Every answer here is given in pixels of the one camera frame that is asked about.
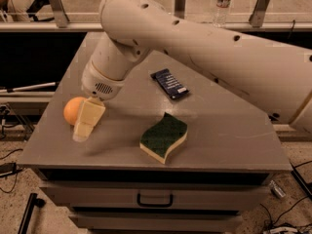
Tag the white power strip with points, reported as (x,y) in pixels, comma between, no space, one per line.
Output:
(281,230)

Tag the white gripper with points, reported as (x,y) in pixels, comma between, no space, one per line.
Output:
(97,84)

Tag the green and yellow sponge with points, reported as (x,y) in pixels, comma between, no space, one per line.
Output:
(163,137)

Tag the black bar on floor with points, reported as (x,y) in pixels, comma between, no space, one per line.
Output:
(33,201)

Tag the grey drawer cabinet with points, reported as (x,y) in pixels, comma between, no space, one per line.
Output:
(173,153)

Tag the black drawer handle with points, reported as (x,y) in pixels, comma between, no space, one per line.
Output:
(148,201)

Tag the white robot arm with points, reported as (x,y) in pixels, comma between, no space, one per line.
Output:
(275,77)

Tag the dark blue snack packet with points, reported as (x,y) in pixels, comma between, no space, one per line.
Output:
(171,86)

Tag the grey metal rod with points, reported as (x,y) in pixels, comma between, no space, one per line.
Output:
(28,88)

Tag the orange fruit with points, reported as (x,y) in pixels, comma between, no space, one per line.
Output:
(70,111)

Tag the black power adapter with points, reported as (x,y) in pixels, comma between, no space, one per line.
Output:
(8,169)

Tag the clear plastic water bottle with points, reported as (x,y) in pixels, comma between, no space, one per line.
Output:
(223,7)

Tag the seated person in background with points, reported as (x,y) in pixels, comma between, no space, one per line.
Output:
(20,1)

